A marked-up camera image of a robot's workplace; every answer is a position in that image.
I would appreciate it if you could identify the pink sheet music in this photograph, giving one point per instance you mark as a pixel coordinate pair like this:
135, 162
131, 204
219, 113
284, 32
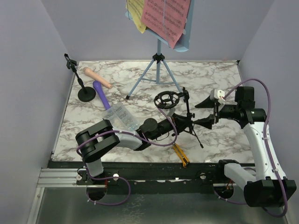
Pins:
170, 21

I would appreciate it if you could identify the yellow utility knife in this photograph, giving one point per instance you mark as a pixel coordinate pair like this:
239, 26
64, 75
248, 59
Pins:
181, 155

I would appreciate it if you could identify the clear plastic screw box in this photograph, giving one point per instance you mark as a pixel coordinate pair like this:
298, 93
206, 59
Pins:
121, 118

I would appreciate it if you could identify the black round-base mic stand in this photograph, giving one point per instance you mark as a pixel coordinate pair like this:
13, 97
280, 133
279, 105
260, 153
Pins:
85, 94

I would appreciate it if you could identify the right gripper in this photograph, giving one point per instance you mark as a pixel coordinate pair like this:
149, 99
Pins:
216, 113

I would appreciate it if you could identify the purple microphone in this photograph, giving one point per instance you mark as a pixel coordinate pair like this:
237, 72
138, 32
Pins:
98, 87

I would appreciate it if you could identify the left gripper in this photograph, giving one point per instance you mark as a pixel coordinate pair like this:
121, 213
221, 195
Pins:
181, 122

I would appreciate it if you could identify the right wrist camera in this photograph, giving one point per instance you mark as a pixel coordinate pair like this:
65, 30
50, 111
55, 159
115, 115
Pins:
217, 95

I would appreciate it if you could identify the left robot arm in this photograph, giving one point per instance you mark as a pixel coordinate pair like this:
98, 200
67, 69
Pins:
97, 140

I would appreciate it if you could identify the beige microphone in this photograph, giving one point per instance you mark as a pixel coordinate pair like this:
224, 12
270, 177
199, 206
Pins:
88, 72

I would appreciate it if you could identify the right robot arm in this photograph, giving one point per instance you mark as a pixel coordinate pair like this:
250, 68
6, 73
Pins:
269, 187

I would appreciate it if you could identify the yellow sheet music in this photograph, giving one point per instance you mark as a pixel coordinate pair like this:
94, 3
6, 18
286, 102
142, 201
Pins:
135, 9

